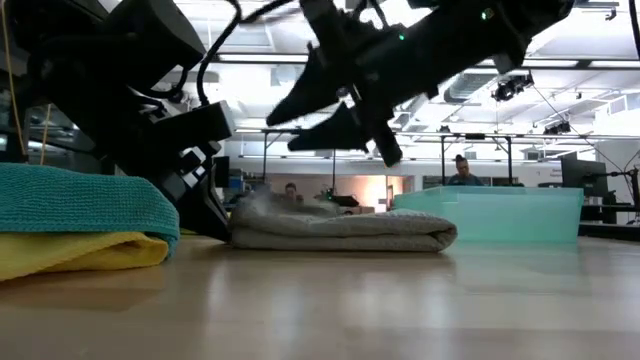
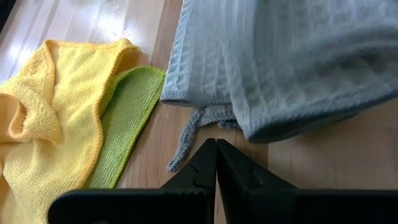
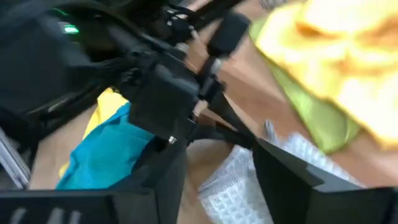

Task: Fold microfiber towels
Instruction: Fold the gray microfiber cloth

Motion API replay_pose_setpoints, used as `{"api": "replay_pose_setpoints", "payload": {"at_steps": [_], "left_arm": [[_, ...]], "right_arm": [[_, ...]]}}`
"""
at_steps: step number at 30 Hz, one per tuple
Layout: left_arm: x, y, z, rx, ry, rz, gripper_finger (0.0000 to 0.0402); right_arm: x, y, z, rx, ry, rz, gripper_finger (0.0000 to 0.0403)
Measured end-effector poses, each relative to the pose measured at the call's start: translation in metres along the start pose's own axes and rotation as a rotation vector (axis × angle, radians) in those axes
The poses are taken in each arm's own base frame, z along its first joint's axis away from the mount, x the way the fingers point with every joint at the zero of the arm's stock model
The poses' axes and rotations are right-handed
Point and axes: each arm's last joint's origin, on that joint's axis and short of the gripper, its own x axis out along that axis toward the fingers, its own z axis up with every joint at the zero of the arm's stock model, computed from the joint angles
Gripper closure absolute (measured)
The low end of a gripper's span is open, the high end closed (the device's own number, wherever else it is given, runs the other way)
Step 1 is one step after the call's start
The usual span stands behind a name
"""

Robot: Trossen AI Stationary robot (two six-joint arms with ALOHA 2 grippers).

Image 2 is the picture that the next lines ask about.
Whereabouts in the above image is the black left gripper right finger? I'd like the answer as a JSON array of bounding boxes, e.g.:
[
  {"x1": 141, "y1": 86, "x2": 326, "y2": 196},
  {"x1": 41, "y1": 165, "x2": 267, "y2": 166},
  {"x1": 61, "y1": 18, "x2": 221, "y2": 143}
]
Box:
[{"x1": 216, "y1": 138, "x2": 398, "y2": 224}]

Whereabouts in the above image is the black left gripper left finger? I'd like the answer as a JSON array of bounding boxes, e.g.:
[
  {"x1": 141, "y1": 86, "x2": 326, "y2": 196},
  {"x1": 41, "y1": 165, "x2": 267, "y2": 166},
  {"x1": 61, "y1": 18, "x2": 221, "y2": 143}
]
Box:
[{"x1": 48, "y1": 138, "x2": 218, "y2": 224}]

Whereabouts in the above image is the green microfiber towel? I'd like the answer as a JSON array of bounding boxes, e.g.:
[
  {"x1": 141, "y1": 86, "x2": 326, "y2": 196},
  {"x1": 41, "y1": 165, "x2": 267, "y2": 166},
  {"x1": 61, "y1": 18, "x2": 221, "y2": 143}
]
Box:
[{"x1": 85, "y1": 65, "x2": 167, "y2": 190}]

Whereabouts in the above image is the yellow microfiber towel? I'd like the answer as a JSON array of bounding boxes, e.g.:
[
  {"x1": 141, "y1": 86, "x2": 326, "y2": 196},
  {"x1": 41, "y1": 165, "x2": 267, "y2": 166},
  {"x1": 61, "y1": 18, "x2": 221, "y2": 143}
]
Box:
[{"x1": 0, "y1": 38, "x2": 141, "y2": 224}]

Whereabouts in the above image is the grey waffle towel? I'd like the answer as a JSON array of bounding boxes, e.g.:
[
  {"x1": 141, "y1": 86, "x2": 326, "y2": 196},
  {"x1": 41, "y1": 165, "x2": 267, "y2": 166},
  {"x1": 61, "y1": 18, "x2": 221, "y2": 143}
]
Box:
[{"x1": 160, "y1": 0, "x2": 398, "y2": 174}]

